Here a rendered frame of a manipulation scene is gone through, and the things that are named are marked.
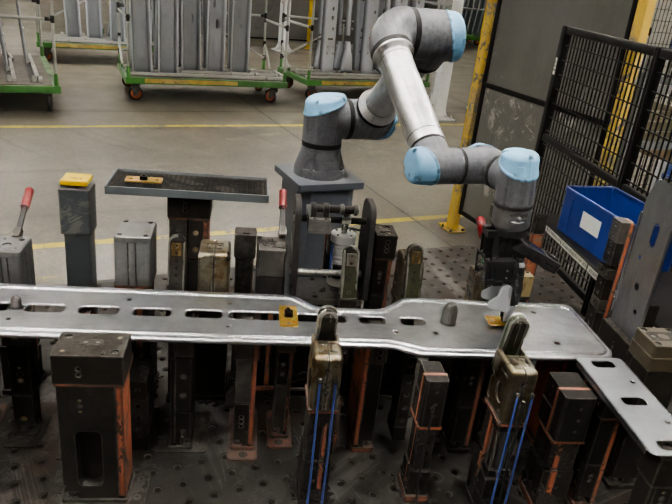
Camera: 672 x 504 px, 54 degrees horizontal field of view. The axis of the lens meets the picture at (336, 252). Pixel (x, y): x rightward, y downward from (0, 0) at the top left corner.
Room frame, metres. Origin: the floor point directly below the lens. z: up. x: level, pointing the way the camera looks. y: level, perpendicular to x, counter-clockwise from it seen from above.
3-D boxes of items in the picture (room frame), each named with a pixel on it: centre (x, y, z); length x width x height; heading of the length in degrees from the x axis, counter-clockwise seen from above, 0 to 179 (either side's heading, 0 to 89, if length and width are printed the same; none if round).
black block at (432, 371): (1.07, -0.21, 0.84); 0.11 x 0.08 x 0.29; 9
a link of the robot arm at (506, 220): (1.26, -0.34, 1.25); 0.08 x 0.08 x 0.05
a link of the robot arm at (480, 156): (1.34, -0.28, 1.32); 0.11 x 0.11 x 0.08; 23
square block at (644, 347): (1.18, -0.67, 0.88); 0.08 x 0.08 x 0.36; 9
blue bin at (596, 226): (1.72, -0.75, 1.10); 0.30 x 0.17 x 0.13; 15
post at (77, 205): (1.45, 0.62, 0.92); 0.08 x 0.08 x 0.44; 9
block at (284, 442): (1.21, 0.08, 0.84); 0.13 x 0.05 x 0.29; 9
